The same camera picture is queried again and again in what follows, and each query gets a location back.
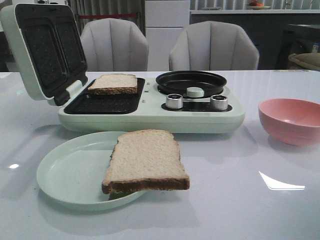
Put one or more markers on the silver knob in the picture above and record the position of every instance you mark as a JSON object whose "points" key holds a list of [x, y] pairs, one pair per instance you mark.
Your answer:
{"points": [[219, 102], [174, 101]]}

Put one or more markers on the right silver knob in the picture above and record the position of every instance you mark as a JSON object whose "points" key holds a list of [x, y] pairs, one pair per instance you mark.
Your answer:
{"points": [[219, 102]]}

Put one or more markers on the green breakfast maker lid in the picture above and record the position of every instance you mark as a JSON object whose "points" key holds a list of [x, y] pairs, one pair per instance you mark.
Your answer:
{"points": [[46, 46]]}

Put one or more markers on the pink bowl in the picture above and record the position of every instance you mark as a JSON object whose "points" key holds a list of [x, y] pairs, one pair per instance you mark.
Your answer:
{"points": [[292, 121]]}

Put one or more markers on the right beige chair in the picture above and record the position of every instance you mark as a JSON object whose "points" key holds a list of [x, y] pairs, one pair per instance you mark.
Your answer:
{"points": [[213, 45]]}

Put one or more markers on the fruit plate on counter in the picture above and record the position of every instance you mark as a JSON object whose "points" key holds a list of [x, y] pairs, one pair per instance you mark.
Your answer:
{"points": [[256, 5]]}

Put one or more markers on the olive cushion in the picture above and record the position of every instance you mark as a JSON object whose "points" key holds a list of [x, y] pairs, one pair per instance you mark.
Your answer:
{"points": [[308, 61]]}

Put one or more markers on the white refrigerator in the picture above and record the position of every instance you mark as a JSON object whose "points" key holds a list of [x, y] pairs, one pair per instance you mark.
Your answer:
{"points": [[164, 20]]}

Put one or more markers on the black round frying pan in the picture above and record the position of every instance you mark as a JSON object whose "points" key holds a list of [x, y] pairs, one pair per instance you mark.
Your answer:
{"points": [[177, 82]]}

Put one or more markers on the left silver knob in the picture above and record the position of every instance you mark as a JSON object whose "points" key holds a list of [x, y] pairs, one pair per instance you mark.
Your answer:
{"points": [[174, 101]]}

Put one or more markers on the red barrier belt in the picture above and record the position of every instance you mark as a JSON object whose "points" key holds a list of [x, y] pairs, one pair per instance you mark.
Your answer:
{"points": [[104, 16]]}

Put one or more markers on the bread slice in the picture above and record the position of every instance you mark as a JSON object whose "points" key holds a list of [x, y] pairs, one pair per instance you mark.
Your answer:
{"points": [[114, 84], [148, 159]]}

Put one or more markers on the left beige chair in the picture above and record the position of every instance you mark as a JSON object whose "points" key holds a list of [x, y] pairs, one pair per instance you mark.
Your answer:
{"points": [[114, 45]]}

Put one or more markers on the light green plate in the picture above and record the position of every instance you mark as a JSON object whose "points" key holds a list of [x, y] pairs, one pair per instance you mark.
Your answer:
{"points": [[72, 173]]}

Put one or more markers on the beige chair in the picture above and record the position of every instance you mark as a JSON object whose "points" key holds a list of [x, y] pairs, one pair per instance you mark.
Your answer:
{"points": [[114, 45], [213, 45]]}

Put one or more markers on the dark kitchen counter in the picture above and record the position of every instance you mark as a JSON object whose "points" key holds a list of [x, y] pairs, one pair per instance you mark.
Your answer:
{"points": [[264, 27]]}

